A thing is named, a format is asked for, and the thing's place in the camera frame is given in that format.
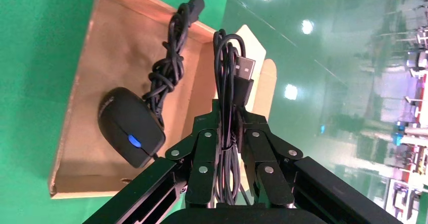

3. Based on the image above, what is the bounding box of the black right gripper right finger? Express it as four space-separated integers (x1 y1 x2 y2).
238 107 402 224

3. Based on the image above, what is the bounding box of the black USB cable bundle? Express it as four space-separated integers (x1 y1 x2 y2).
212 28 257 206

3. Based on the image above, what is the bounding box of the green table cloth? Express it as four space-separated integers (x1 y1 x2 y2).
0 0 232 224

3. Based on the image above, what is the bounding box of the black cable with plug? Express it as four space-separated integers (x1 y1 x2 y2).
97 0 205 169

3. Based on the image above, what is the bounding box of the open brown cardboard box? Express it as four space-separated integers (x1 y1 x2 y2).
48 0 278 200

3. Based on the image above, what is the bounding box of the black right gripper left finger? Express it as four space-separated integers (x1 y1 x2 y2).
83 98 222 224

